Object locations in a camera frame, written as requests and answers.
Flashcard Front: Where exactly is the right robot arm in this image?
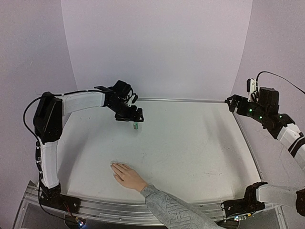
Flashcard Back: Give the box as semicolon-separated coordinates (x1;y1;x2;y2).
222;87;305;218

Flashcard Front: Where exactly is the grey sleeved forearm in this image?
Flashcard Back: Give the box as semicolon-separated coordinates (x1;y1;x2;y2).
141;185;221;229

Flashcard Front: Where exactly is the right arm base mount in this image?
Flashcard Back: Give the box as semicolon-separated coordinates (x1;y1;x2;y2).
220;182;267;218

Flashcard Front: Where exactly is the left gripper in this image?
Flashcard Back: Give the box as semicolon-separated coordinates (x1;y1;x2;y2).
110;100;145;122

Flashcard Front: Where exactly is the right camera cable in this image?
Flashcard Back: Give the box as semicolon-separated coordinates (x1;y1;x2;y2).
255;71;305;94

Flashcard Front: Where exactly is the aluminium front rail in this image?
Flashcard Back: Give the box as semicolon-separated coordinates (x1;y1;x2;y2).
13;182;288;229

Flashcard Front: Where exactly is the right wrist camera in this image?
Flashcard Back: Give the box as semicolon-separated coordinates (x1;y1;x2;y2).
247;78;259;102

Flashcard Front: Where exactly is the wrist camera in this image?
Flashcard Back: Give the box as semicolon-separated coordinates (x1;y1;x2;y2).
247;78;259;102
125;94;138;107

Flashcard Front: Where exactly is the person's hand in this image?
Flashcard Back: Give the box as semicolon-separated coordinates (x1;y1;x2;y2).
111;163;148;192

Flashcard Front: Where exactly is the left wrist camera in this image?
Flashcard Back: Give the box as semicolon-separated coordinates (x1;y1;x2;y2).
125;94;138;107

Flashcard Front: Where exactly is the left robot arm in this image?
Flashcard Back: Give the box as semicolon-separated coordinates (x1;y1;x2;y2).
33;80;144;208

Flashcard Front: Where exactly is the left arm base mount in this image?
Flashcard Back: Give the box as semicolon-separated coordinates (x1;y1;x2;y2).
39;184;81;213

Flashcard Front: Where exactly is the green nail polish bottle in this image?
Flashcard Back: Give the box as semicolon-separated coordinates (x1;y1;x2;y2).
133;122;139;130

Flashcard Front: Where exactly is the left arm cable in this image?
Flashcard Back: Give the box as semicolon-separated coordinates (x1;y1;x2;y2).
23;96;43;141

